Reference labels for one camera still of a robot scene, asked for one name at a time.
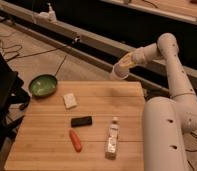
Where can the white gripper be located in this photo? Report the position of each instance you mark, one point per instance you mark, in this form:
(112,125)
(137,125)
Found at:
(130,60)

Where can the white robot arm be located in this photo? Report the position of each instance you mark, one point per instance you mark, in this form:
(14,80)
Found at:
(165,120)

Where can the white sponge block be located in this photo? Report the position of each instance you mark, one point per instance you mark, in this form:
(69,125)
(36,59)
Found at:
(70,100)

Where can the black rectangular box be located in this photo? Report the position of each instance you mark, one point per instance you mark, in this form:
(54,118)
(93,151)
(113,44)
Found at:
(81,121)

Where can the clear plastic bottle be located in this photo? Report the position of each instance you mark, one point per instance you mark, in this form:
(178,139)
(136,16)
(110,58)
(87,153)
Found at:
(112,139)

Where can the orange carrot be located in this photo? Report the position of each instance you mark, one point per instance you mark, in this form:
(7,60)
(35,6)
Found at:
(75,141)

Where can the white object on rail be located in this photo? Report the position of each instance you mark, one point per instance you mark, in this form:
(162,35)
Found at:
(50,15)

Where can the black chair frame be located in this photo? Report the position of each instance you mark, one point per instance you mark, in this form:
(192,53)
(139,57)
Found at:
(11,92)

